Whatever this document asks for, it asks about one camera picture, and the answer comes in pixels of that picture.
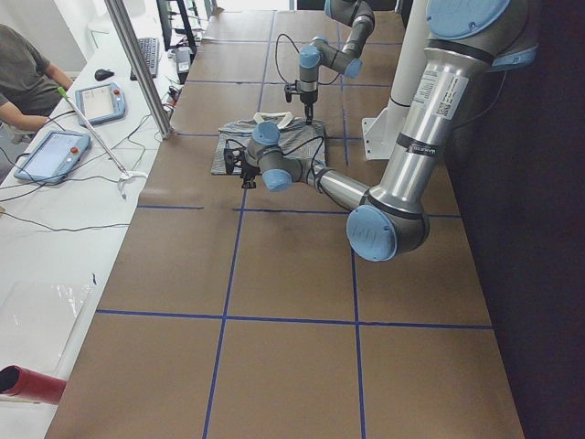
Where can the blue teach pendant near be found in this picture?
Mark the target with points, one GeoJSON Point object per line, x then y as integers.
{"type": "Point", "coordinates": [54, 157]}

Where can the black computer mouse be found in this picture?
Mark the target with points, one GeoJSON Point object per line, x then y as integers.
{"type": "Point", "coordinates": [102, 74]}

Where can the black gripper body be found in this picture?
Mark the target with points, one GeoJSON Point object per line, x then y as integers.
{"type": "Point", "coordinates": [249, 172]}
{"type": "Point", "coordinates": [309, 97]}

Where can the blue teach pendant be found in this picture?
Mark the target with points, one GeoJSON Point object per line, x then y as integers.
{"type": "Point", "coordinates": [54, 157]}
{"type": "Point", "coordinates": [101, 103]}

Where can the red cardboard tube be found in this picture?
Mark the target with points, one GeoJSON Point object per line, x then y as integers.
{"type": "Point", "coordinates": [30, 385]}

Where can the white reacher grabber stick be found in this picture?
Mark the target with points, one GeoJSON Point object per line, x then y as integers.
{"type": "Point", "coordinates": [125, 173]}

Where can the blue teach pendant far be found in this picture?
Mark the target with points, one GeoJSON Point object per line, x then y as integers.
{"type": "Point", "coordinates": [101, 103]}

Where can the grey aluminium frame post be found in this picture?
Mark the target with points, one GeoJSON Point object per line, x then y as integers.
{"type": "Point", "coordinates": [124, 29]}

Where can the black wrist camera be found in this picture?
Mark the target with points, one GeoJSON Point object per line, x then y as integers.
{"type": "Point", "coordinates": [290, 89]}
{"type": "Point", "coordinates": [233, 160]}

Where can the black computer keyboard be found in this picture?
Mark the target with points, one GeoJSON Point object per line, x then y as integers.
{"type": "Point", "coordinates": [150, 48]}

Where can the seated person in grey shirt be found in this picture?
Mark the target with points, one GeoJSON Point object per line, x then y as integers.
{"type": "Point", "coordinates": [29, 83]}

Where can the clear plastic bag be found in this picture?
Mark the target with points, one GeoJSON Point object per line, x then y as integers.
{"type": "Point", "coordinates": [37, 320]}

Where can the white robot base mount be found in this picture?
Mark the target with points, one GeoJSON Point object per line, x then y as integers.
{"type": "Point", "coordinates": [380, 134]}

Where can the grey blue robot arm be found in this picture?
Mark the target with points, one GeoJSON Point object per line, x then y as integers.
{"type": "Point", "coordinates": [360, 18]}
{"type": "Point", "coordinates": [447, 44]}

